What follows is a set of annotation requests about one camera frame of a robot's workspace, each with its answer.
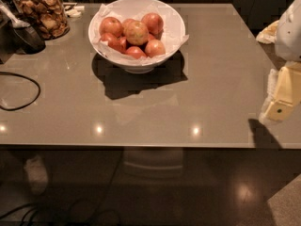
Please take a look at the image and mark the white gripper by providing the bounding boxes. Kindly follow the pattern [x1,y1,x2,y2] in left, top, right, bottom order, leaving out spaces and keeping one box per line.
[259,0,301,125]

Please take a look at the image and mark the red apple front right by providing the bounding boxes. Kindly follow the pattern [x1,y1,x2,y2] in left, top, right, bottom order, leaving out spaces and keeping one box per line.
[145,40,166,57]

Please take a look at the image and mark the red apple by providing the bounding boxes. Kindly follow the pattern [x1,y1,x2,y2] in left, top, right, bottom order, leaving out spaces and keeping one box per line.
[100,33,127,54]
[145,40,166,57]
[125,46,146,59]
[141,12,164,35]
[99,17,123,38]

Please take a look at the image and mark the red apple back right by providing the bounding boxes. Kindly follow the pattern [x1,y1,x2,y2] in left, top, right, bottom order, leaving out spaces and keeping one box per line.
[141,12,164,35]

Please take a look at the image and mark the red apple front centre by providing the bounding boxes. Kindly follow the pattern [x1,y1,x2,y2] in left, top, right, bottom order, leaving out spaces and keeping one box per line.
[125,46,146,59]

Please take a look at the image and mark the red apple front left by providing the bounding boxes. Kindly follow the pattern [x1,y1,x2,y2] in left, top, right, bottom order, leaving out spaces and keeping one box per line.
[100,33,127,54]

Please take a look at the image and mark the red apple back left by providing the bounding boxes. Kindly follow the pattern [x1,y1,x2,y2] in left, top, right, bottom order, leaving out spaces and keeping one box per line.
[99,17,123,38]

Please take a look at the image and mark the yellow cloth at table edge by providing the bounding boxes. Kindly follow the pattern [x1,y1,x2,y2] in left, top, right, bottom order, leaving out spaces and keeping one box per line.
[256,21,279,44]

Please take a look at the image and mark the small white items on table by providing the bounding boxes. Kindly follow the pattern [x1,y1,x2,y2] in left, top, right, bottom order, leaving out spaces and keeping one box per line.
[64,4,85,18]

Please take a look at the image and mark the glass jar of dried chips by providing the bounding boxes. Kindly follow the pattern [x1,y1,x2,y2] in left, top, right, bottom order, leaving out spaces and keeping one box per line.
[13,0,70,40]

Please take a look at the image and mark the black kitchen appliance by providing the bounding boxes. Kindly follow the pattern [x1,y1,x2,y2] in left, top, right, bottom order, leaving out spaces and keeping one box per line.
[0,0,46,55]

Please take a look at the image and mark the black cable on table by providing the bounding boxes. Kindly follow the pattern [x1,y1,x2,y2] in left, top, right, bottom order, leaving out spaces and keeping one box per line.
[0,71,42,112]

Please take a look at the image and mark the black cables on floor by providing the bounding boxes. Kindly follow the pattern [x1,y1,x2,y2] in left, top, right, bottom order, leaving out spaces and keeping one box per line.
[0,148,125,226]

